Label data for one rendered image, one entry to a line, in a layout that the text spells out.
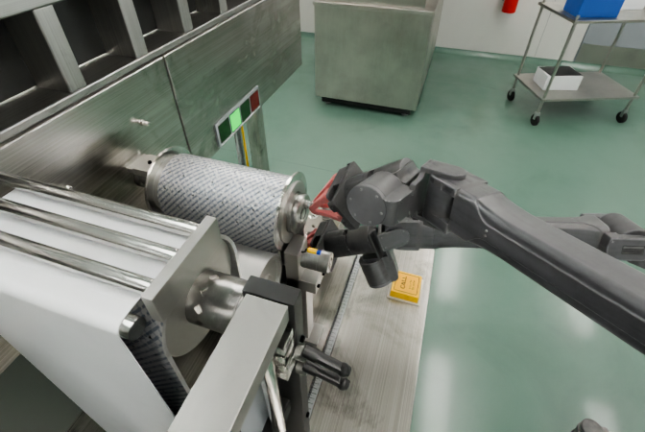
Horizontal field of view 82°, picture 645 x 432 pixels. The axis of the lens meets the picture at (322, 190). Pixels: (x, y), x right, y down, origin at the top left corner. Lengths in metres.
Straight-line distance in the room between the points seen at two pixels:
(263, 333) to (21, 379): 0.57
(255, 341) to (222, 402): 0.05
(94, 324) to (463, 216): 0.40
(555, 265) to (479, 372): 1.59
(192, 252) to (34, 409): 0.57
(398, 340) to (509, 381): 1.15
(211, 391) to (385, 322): 0.69
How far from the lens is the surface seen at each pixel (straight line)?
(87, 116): 0.73
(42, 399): 0.89
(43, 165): 0.70
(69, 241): 0.46
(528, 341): 2.18
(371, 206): 0.47
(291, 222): 0.65
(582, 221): 0.80
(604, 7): 3.70
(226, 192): 0.66
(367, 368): 0.90
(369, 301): 0.98
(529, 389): 2.06
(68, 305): 0.40
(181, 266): 0.36
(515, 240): 0.45
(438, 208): 0.52
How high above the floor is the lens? 1.72
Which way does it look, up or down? 40 degrees down
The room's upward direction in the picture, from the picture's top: straight up
